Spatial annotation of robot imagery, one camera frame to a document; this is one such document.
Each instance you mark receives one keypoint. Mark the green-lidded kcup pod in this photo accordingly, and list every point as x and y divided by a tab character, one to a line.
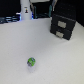
31	61

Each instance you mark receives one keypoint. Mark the black kcup holder drawer box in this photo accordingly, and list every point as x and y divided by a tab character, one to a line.
63	20

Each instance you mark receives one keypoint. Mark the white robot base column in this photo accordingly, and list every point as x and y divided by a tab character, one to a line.
26	13

